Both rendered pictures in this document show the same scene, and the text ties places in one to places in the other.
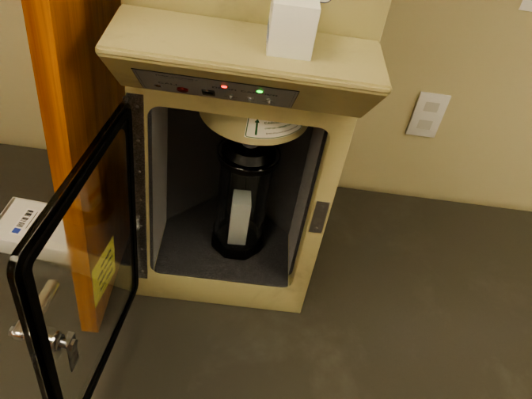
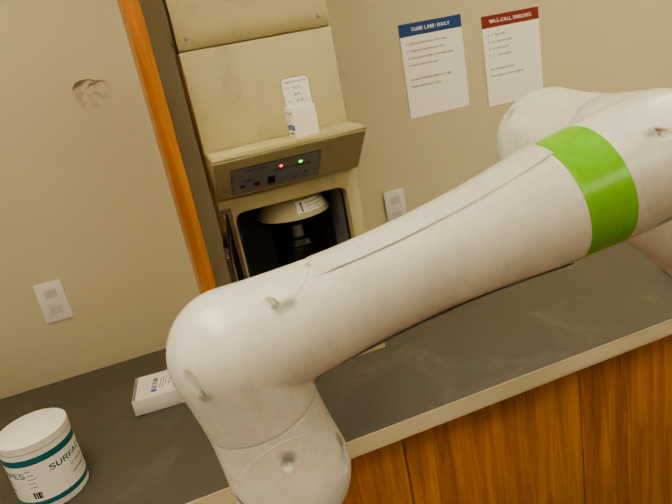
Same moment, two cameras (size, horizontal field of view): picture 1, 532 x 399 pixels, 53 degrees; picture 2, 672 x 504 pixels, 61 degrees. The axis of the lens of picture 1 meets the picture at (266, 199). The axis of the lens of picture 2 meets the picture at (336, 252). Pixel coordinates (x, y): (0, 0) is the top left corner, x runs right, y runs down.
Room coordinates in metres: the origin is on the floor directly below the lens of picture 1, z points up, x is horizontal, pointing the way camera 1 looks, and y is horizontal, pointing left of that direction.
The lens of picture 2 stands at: (-0.61, 0.22, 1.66)
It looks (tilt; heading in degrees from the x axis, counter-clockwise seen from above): 19 degrees down; 349
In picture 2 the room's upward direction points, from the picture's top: 11 degrees counter-clockwise
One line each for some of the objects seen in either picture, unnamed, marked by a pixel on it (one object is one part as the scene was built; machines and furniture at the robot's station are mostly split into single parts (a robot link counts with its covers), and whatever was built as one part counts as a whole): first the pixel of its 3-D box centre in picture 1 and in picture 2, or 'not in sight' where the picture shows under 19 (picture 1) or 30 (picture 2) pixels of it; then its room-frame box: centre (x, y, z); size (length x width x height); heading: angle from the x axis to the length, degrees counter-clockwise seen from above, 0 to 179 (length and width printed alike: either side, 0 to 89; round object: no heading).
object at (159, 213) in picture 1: (235, 162); (293, 258); (0.75, 0.06, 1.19); 0.26 x 0.24 x 0.35; 95
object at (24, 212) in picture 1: (39, 229); (168, 387); (0.72, 0.44, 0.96); 0.16 x 0.12 x 0.04; 90
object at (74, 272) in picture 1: (93, 279); (248, 322); (0.45, 0.21, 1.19); 0.30 x 0.01 x 0.40; 177
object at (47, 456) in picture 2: not in sight; (43, 458); (0.47, 0.66, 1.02); 0.13 x 0.13 x 0.15
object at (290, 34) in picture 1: (291, 23); (301, 119); (0.58, 0.01, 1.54); 0.05 x 0.05 x 0.06; 6
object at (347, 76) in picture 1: (245, 81); (289, 162); (0.57, 0.05, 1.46); 0.32 x 0.11 x 0.10; 95
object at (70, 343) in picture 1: (68, 351); not in sight; (0.34, 0.20, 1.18); 0.02 x 0.02 x 0.06; 87
